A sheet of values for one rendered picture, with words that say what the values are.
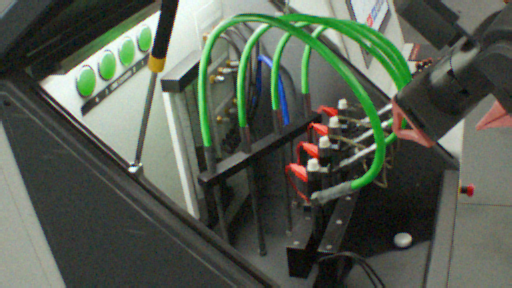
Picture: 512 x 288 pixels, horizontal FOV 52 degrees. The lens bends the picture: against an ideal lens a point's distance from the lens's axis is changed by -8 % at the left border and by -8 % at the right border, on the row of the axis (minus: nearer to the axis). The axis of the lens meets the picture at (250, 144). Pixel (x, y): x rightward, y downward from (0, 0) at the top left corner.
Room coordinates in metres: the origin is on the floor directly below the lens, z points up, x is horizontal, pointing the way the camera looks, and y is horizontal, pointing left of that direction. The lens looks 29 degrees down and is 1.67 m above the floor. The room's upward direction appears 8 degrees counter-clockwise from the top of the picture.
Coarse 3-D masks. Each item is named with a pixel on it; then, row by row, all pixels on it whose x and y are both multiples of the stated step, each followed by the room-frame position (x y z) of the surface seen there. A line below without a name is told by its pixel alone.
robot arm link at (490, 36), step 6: (510, 0) 0.42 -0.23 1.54; (510, 6) 0.41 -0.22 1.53; (504, 12) 0.40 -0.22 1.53; (510, 12) 0.40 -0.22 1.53; (498, 18) 0.40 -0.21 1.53; (504, 18) 0.39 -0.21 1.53; (510, 18) 0.39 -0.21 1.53; (492, 24) 0.40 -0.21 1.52; (498, 24) 0.39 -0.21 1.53; (504, 24) 0.39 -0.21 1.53; (510, 24) 0.38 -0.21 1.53; (486, 30) 0.40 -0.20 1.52; (492, 30) 0.39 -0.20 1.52; (498, 30) 0.39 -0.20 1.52; (504, 30) 0.38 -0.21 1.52; (510, 30) 0.38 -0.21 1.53; (486, 36) 0.40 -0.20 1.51; (492, 36) 0.40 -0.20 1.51; (498, 36) 0.39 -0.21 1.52; (504, 36) 0.39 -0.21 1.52; (510, 36) 0.38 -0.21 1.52; (486, 42) 0.41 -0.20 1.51; (492, 42) 0.40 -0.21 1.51
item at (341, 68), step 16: (240, 16) 0.83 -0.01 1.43; (256, 16) 0.80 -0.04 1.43; (272, 16) 0.79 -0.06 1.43; (288, 32) 0.76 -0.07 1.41; (304, 32) 0.74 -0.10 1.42; (208, 48) 0.89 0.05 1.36; (320, 48) 0.72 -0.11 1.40; (336, 64) 0.70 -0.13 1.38; (352, 80) 0.68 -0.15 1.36; (368, 96) 0.67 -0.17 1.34; (368, 112) 0.66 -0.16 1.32; (208, 128) 0.93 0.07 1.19; (208, 144) 0.93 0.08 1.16; (384, 144) 0.65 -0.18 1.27; (368, 176) 0.67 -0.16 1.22
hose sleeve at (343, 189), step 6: (336, 186) 0.71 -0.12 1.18; (342, 186) 0.70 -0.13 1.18; (348, 186) 0.69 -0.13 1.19; (324, 192) 0.73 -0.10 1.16; (330, 192) 0.72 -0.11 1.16; (336, 192) 0.71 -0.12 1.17; (342, 192) 0.70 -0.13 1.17; (348, 192) 0.69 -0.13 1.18; (324, 198) 0.73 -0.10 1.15; (330, 198) 0.72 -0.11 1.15
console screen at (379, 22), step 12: (348, 0) 1.32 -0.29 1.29; (360, 0) 1.42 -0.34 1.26; (372, 0) 1.53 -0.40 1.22; (384, 0) 1.67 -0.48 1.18; (348, 12) 1.30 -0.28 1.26; (360, 12) 1.38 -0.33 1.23; (372, 12) 1.49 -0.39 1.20; (384, 12) 1.62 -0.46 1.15; (372, 24) 1.45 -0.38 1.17; (384, 24) 1.58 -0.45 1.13; (360, 48) 1.29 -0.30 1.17
